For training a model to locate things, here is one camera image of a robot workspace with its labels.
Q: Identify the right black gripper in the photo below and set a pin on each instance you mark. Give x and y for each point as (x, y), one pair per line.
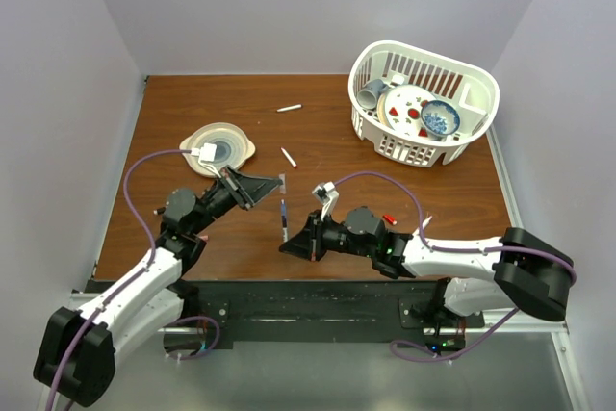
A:
(308, 243)

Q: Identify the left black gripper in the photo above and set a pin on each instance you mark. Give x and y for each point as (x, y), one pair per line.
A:
(245, 190)

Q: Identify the clear pen cap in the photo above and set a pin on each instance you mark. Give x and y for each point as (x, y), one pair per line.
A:
(283, 186)

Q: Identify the blue pen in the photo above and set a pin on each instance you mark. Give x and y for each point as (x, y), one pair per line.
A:
(284, 220)

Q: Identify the white pen pink end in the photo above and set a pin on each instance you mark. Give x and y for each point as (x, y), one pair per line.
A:
(427, 221)

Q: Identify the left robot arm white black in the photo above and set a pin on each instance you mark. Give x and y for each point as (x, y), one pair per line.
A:
(81, 348)

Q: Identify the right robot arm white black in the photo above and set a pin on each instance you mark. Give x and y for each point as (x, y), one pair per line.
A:
(514, 271)

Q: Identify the white pen red tip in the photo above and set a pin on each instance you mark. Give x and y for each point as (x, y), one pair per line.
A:
(289, 157)

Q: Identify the red pen cap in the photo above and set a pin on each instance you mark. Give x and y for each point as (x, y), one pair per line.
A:
(390, 220)

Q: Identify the white pen far back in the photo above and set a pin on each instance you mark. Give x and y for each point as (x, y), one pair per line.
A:
(290, 108)

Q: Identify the beige plate blue rings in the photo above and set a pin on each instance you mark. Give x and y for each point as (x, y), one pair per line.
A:
(231, 141)

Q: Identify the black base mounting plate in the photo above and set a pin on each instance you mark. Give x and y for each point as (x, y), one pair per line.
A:
(304, 311)

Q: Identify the grey ceramic mug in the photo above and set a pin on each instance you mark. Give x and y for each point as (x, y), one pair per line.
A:
(368, 96)

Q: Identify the white plate red fruit pattern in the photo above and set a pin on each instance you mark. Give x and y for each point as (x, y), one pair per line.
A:
(399, 109)

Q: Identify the white plastic dish basket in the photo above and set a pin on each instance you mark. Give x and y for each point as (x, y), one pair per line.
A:
(472, 91)

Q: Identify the blue white patterned bowl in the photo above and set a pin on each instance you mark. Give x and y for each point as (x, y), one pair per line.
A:
(439, 118)

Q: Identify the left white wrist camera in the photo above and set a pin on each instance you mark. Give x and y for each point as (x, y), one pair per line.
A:
(205, 156)

